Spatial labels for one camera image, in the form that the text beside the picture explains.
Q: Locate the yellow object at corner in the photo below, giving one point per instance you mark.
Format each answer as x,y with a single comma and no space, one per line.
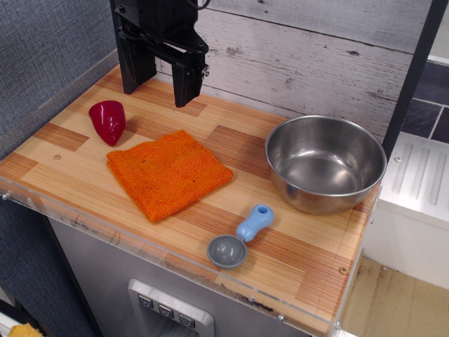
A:
24,330

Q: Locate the silver dispenser button panel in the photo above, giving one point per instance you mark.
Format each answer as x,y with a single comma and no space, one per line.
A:
160,314

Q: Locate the blue and grey scoop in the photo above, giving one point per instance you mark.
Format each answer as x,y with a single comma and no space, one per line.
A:
229,251

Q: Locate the white ribbed toy unit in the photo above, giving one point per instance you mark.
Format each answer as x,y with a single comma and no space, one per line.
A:
409,224

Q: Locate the red toy pepper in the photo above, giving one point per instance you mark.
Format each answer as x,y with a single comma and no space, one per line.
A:
109,120

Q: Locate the orange folded cloth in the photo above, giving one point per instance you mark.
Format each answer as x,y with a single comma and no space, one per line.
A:
166,175

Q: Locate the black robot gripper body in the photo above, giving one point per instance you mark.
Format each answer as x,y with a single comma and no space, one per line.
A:
166,28

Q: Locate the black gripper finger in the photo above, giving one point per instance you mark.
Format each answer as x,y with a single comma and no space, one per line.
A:
137,63
187,82

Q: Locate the black vertical frame post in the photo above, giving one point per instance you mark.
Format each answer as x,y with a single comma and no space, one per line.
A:
426,41

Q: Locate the clear acrylic edge guard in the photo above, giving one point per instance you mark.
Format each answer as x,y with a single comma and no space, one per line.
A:
291,272

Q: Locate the stainless steel bowl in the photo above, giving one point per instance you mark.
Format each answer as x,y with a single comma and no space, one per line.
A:
323,165

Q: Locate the grey toy cabinet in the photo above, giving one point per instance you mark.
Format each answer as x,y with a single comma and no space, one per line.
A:
103,272

